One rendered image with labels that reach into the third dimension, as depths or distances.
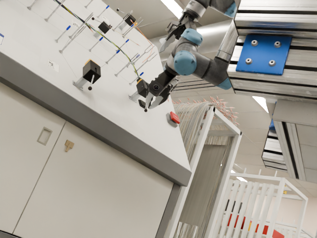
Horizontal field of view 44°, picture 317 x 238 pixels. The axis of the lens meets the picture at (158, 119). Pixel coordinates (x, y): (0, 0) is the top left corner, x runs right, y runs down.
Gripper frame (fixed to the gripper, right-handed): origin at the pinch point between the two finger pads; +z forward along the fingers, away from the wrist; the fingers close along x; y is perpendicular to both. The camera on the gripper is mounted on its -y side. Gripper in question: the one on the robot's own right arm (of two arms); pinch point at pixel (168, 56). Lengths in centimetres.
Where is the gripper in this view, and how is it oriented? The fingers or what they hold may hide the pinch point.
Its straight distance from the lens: 162.7
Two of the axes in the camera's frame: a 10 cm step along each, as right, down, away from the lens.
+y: -5.1, -3.9, 7.7
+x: -6.6, -3.9, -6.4
